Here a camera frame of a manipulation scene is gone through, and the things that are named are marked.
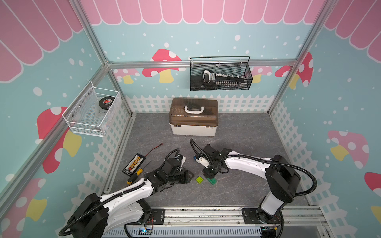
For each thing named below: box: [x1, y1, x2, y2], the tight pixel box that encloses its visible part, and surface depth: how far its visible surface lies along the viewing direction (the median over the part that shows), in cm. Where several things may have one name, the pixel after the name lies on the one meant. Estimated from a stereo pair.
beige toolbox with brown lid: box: [169, 97, 219, 137], surface depth 97 cm
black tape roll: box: [98, 96, 116, 111], surface depth 81 cm
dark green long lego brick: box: [206, 177, 217, 186], surface depth 87 cm
